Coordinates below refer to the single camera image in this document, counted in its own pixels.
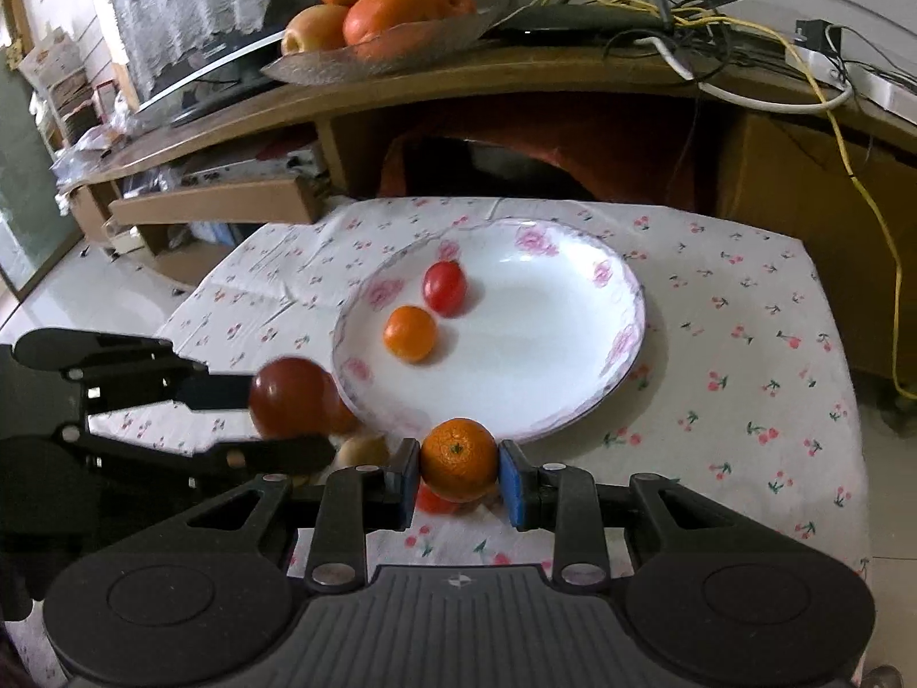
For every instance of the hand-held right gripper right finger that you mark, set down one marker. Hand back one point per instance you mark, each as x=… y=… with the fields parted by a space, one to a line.
x=513 y=481

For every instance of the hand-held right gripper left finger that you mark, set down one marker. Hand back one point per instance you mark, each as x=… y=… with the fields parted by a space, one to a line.
x=405 y=481

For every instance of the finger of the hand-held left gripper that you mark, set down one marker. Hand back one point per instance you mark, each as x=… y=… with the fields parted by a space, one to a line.
x=286 y=453
x=215 y=392

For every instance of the orange mandarin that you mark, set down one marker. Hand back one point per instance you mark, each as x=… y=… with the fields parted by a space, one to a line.
x=458 y=460

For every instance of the large red tomato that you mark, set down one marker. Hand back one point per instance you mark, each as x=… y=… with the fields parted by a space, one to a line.
x=292 y=395

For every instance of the white floral plate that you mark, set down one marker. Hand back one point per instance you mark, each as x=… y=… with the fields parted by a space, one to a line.
x=530 y=344

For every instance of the small red fruit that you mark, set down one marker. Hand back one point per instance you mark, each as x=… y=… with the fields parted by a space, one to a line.
x=435 y=500

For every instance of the pale yellow fruit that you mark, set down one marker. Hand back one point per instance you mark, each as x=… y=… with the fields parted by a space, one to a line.
x=364 y=450

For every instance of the small orange kumquat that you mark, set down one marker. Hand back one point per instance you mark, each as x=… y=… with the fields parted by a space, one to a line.
x=410 y=333

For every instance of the long cardboard box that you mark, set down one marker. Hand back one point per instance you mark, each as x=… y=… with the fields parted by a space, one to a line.
x=215 y=204

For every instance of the red cherry tomato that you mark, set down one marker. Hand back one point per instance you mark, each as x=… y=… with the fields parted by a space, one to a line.
x=444 y=288

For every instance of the cherry print tablecloth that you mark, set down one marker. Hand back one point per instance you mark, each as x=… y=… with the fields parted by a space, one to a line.
x=723 y=387

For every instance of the black monitor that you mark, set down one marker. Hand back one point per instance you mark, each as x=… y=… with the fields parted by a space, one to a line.
x=215 y=61

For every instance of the glass fruit tray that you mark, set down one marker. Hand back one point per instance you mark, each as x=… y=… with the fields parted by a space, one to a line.
x=337 y=64

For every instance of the yellow apple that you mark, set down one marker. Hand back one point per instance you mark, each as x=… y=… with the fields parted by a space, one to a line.
x=309 y=29

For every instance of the wooden desk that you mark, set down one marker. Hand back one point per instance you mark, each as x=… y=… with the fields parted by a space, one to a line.
x=573 y=68

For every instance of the white power strip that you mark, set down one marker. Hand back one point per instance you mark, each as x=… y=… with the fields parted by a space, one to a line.
x=852 y=75

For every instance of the black power adapter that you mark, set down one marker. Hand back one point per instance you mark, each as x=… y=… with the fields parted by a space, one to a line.
x=817 y=32

